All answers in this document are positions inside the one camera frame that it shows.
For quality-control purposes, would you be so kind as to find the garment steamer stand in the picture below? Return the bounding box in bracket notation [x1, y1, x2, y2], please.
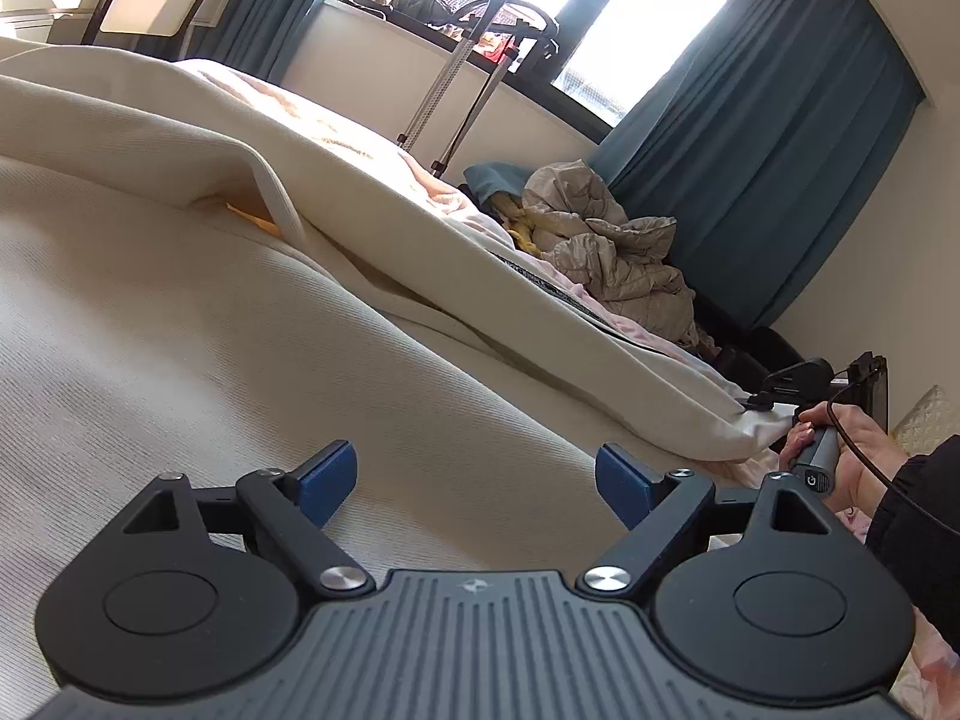
[395, 0, 562, 182]

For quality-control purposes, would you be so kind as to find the black sofa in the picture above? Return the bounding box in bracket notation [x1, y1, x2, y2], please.
[693, 294, 804, 394]

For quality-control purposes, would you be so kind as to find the pastel bed blanket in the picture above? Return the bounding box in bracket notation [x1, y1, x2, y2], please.
[170, 57, 960, 720]

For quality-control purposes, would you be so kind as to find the cream zip-up sweater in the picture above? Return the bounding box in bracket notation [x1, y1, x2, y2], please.
[0, 44, 801, 720]

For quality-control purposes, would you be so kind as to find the person right hand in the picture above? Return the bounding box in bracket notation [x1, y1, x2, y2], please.
[779, 401, 910, 522]

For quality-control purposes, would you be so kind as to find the black sleeved forearm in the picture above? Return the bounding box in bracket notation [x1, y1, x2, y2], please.
[866, 436, 960, 652]

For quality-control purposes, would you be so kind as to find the right teal curtain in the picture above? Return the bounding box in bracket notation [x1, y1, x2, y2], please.
[592, 0, 924, 327]

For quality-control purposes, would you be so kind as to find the teal pillow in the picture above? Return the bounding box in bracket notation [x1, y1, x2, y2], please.
[464, 161, 532, 203]

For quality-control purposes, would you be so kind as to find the black framed window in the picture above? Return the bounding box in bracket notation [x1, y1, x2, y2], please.
[325, 0, 775, 145]

